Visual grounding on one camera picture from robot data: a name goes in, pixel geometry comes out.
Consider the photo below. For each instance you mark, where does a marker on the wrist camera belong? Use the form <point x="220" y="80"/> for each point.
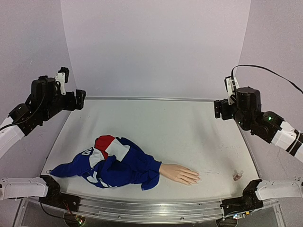
<point x="61" y="78"/>
<point x="231" y="85"/>

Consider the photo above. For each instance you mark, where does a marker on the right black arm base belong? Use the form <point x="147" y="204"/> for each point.
<point x="247" y="202"/>

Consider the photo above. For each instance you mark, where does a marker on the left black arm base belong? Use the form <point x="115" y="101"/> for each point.
<point x="56" y="198"/>

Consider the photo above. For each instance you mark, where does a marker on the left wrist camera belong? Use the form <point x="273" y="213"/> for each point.
<point x="61" y="78"/>

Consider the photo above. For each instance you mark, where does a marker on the aluminium front rail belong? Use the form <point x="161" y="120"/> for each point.
<point x="102" y="211"/>

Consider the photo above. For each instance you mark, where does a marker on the clear nail polish bottle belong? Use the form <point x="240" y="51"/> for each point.
<point x="237" y="175"/>

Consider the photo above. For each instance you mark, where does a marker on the mannequin hand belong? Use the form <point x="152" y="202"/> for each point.
<point x="179" y="174"/>

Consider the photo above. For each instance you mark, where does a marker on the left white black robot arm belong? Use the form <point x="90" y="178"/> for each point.
<point x="13" y="129"/>

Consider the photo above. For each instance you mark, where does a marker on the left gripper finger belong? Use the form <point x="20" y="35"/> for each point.
<point x="79" y="104"/>
<point x="80" y="94"/>

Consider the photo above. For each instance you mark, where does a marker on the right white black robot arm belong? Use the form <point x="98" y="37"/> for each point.
<point x="273" y="129"/>

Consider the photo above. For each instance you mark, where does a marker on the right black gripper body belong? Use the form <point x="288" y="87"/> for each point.
<point x="218" y="109"/>

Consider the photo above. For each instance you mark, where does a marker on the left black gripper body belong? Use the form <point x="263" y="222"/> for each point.
<point x="54" y="106"/>

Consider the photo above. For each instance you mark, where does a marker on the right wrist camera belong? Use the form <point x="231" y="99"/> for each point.
<point x="231" y="85"/>

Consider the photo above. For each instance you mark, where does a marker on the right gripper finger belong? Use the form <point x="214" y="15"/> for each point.
<point x="217" y="108"/>
<point x="225" y="109"/>

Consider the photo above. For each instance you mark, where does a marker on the blue red white jacket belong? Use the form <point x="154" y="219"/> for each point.
<point x="112" y="162"/>

